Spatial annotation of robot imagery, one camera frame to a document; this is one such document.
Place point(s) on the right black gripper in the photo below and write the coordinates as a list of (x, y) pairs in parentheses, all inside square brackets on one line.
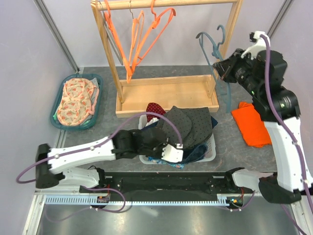
[(236, 60)]

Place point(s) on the dark grey dotted garment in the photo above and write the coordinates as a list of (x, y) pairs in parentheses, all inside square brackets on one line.
[(194, 125)]

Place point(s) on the red polka dot skirt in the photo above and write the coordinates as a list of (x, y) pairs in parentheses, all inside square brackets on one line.
[(154, 108)]

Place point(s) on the dark denim skirt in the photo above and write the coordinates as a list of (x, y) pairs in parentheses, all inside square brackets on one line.
[(196, 130)]

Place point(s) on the orange hanger of floral skirt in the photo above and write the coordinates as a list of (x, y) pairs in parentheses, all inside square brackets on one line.
[(136, 33)]

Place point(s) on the blue floral skirt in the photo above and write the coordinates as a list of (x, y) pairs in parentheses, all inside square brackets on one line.
[(189, 156)]

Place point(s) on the grey metal hanger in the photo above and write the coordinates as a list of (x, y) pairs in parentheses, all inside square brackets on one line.
[(107, 31)]

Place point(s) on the orange hanger of white skirt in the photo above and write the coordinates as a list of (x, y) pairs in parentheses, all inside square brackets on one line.
[(126, 63)]

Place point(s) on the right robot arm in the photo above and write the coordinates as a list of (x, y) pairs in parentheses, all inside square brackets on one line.
[(285, 185)]

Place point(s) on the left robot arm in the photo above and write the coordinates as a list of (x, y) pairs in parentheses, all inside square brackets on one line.
[(62, 165)]

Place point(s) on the orange folded cloth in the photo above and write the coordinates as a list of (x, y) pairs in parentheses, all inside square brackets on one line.
[(250, 125)]

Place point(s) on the wooden clothes rack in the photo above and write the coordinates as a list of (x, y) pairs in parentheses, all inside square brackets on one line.
[(194, 91)]

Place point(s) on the white plastic laundry basket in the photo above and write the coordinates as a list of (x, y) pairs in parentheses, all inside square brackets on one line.
[(209, 155)]

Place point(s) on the peach floral garment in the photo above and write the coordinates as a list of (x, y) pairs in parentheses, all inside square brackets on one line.
[(78, 101)]

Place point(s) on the teal laundry basket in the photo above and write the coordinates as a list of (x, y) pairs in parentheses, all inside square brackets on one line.
[(90, 122)]

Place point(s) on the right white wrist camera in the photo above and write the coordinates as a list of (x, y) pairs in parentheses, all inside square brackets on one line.
[(258, 44)]

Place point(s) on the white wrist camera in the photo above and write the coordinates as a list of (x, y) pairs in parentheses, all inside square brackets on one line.
[(258, 44), (172, 154)]

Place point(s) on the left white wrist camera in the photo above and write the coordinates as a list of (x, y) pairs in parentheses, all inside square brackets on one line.
[(172, 154)]

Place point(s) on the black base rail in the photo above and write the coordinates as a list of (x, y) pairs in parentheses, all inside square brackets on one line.
[(171, 186)]

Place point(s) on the slotted grey cable duct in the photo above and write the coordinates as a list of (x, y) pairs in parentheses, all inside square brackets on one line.
[(97, 201)]

